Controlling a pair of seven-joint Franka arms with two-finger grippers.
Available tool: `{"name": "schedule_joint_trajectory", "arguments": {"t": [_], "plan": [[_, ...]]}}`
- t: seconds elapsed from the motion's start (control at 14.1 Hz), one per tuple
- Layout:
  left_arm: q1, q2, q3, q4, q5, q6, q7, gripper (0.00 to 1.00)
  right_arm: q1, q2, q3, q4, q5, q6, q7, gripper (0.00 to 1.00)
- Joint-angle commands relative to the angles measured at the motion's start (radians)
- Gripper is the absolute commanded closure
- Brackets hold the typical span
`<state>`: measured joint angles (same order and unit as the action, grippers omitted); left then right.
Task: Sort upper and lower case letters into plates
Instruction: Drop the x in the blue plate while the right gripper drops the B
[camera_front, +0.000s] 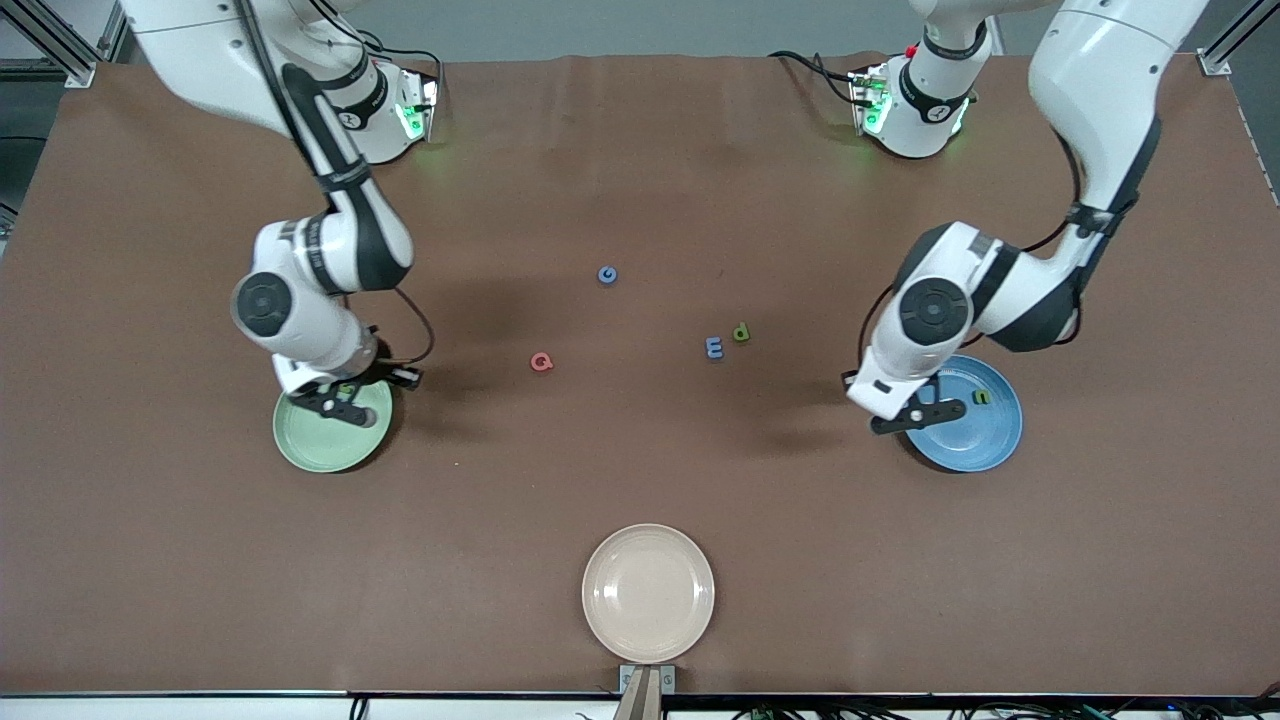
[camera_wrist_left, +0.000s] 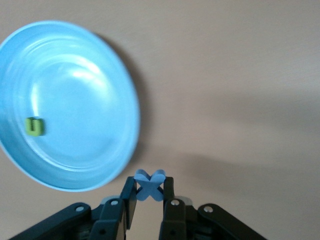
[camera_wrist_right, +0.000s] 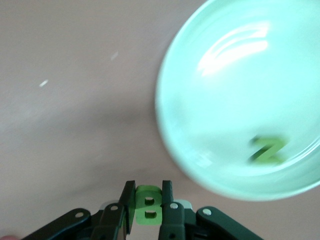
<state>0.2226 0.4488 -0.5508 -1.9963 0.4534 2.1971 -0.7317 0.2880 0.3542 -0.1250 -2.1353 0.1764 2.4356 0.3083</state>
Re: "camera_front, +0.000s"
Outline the green plate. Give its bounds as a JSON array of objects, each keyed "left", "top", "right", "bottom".
[{"left": 273, "top": 378, "right": 394, "bottom": 474}]

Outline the blue plate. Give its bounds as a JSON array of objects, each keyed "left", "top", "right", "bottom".
[{"left": 900, "top": 355, "right": 1024, "bottom": 474}]

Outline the brown table mat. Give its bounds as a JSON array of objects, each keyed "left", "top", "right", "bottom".
[{"left": 0, "top": 52, "right": 1280, "bottom": 698}]

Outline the grey base connector box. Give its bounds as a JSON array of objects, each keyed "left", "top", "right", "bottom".
[
  {"left": 848, "top": 66, "right": 893, "bottom": 138},
  {"left": 398, "top": 72, "right": 442, "bottom": 143}
]

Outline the beige plate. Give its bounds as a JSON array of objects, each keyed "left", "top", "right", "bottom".
[{"left": 582, "top": 524, "right": 716, "bottom": 664}]

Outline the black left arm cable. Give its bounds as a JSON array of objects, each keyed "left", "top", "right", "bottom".
[{"left": 857, "top": 130, "right": 1086, "bottom": 376}]

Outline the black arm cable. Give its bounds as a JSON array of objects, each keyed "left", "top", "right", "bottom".
[
  {"left": 235, "top": 0, "right": 437, "bottom": 369},
  {"left": 857, "top": 130, "right": 1086, "bottom": 376}
]

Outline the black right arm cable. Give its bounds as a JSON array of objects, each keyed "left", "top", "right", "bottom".
[{"left": 235, "top": 0, "right": 437, "bottom": 369}]

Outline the black base power cable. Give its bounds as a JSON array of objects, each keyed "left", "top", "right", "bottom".
[
  {"left": 360, "top": 35, "right": 443, "bottom": 86},
  {"left": 768, "top": 50, "right": 857, "bottom": 101}
]

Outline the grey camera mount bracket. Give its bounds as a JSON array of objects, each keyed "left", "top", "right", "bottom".
[{"left": 619, "top": 664, "right": 677, "bottom": 720}]

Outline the silver aluminium frame profile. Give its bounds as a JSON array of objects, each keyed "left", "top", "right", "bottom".
[
  {"left": 1198, "top": 0, "right": 1280, "bottom": 77},
  {"left": 0, "top": 0, "right": 131, "bottom": 89}
]

